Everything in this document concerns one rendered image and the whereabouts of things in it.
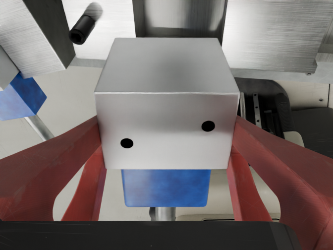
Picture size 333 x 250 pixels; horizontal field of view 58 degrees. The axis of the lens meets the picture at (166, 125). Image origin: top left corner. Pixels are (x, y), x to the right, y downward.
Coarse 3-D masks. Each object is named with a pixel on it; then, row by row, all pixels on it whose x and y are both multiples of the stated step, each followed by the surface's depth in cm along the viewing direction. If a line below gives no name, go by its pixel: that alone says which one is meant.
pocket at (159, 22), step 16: (144, 0) 20; (160, 0) 19; (176, 0) 19; (192, 0) 19; (208, 0) 19; (224, 0) 19; (144, 16) 20; (160, 16) 20; (176, 16) 20; (192, 16) 20; (208, 16) 20; (224, 16) 18; (144, 32) 21; (160, 32) 21; (176, 32) 21; (192, 32) 21; (208, 32) 20
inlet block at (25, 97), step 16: (0, 48) 25; (0, 64) 25; (0, 80) 24; (16, 80) 26; (32, 80) 28; (0, 96) 27; (16, 96) 27; (32, 96) 28; (0, 112) 28; (16, 112) 28; (32, 112) 28; (48, 128) 32
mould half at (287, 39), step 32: (64, 0) 17; (96, 0) 17; (128, 0) 17; (256, 0) 16; (288, 0) 16; (320, 0) 16; (96, 32) 19; (128, 32) 18; (224, 32) 17; (256, 32) 17; (288, 32) 17; (320, 32) 17; (256, 64) 19; (288, 64) 18
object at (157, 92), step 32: (128, 64) 12; (160, 64) 12; (192, 64) 12; (224, 64) 12; (96, 96) 10; (128, 96) 10; (160, 96) 10; (192, 96) 10; (224, 96) 10; (128, 128) 11; (160, 128) 11; (192, 128) 11; (224, 128) 11; (128, 160) 12; (160, 160) 12; (192, 160) 12; (224, 160) 12; (128, 192) 15; (160, 192) 15; (192, 192) 15
